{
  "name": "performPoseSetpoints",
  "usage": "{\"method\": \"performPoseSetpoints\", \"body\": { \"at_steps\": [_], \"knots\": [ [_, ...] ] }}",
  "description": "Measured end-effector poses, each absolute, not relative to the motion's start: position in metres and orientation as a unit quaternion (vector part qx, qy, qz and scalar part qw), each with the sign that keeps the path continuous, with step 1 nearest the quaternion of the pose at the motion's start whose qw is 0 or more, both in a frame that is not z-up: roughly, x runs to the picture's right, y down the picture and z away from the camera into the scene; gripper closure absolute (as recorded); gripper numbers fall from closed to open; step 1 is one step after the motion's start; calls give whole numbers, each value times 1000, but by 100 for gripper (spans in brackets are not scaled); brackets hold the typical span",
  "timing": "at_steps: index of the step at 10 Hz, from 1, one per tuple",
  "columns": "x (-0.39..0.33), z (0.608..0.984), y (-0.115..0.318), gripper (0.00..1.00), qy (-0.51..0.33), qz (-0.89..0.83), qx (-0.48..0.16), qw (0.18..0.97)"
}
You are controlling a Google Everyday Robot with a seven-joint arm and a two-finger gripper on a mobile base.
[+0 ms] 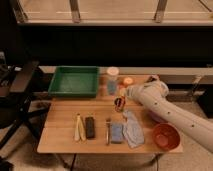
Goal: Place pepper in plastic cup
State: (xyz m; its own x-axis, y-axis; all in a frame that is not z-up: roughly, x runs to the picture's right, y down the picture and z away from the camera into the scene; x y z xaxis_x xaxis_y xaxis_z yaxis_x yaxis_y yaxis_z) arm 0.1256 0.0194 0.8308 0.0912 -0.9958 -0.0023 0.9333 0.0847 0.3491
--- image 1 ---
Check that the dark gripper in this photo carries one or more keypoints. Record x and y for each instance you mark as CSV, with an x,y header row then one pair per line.
x,y
119,103

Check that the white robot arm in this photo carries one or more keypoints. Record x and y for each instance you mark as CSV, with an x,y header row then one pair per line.
x,y
152,95

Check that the clear plastic cup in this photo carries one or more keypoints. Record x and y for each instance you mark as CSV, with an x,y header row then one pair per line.
x,y
112,76

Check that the wooden table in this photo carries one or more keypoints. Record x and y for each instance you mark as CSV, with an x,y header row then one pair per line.
x,y
58,132

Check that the metal fork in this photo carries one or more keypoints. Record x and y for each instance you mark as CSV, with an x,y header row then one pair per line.
x,y
108,121

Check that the blue sponge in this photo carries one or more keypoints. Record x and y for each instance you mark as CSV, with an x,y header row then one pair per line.
x,y
116,133

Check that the grey-blue cloth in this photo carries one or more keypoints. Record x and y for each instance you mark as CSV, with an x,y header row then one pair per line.
x,y
132,130

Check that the black rectangular block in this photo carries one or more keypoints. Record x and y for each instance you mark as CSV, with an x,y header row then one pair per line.
x,y
90,127

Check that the green plastic tray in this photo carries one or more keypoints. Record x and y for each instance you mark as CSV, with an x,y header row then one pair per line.
x,y
75,81

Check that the red-brown bowl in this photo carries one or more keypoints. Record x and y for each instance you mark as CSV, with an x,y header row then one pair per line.
x,y
166,136

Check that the black chair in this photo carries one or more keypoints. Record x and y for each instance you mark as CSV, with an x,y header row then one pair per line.
x,y
15,98

